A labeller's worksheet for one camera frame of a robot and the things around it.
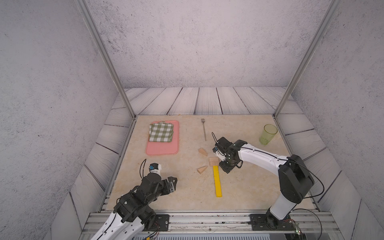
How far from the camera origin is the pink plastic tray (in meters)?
1.01

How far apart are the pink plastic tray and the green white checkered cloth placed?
0.05 ft

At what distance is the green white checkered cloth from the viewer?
1.07 m
